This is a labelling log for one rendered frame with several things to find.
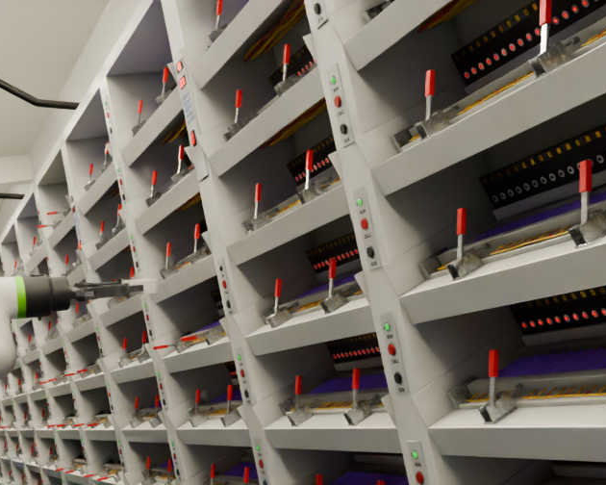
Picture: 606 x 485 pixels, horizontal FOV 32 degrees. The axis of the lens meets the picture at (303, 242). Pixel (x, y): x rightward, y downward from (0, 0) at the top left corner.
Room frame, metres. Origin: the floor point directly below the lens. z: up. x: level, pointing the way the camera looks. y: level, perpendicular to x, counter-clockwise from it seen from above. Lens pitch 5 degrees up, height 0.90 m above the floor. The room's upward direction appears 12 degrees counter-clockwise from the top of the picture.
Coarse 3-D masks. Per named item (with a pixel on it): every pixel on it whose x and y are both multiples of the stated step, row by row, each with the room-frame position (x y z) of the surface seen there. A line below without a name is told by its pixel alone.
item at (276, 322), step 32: (320, 256) 2.13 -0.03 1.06; (352, 256) 2.01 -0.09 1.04; (288, 288) 2.19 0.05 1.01; (320, 288) 2.06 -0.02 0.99; (352, 288) 1.78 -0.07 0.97; (256, 320) 2.16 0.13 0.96; (288, 320) 2.00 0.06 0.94; (320, 320) 1.78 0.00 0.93; (352, 320) 1.68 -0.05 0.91; (256, 352) 2.14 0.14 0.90
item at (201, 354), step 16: (192, 320) 2.83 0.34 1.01; (208, 320) 2.85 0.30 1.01; (224, 320) 2.24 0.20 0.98; (176, 336) 2.81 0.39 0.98; (160, 352) 2.79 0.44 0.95; (176, 352) 2.72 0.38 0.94; (192, 352) 2.52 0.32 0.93; (208, 352) 2.41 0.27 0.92; (224, 352) 2.31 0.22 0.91; (176, 368) 2.71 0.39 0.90; (192, 368) 2.58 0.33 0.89
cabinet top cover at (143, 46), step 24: (144, 0) 2.34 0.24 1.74; (144, 24) 2.44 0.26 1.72; (120, 48) 2.60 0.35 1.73; (144, 48) 2.62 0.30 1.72; (168, 48) 2.67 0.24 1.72; (120, 72) 2.79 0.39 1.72; (144, 72) 2.84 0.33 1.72; (96, 96) 2.98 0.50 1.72; (72, 120) 3.27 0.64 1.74; (96, 120) 3.25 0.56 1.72
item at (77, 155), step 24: (72, 144) 3.45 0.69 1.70; (96, 144) 3.48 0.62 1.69; (72, 168) 3.44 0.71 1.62; (96, 168) 3.47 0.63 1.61; (96, 216) 3.46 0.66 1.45; (120, 264) 3.48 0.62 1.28; (96, 312) 3.45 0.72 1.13; (120, 336) 3.46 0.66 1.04; (120, 384) 3.45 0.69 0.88; (144, 384) 3.48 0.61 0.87; (120, 408) 3.44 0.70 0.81; (120, 432) 3.44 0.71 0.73; (120, 456) 3.51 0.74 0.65; (144, 456) 3.46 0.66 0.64
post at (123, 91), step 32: (128, 96) 2.81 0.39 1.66; (160, 160) 2.84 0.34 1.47; (128, 192) 2.80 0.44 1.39; (128, 224) 2.86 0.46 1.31; (160, 224) 2.82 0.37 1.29; (192, 224) 2.86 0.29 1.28; (160, 256) 2.81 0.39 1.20; (192, 288) 2.84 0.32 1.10; (160, 320) 2.80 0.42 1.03; (192, 384) 2.82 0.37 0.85; (192, 448) 2.81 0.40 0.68; (224, 448) 2.84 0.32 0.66
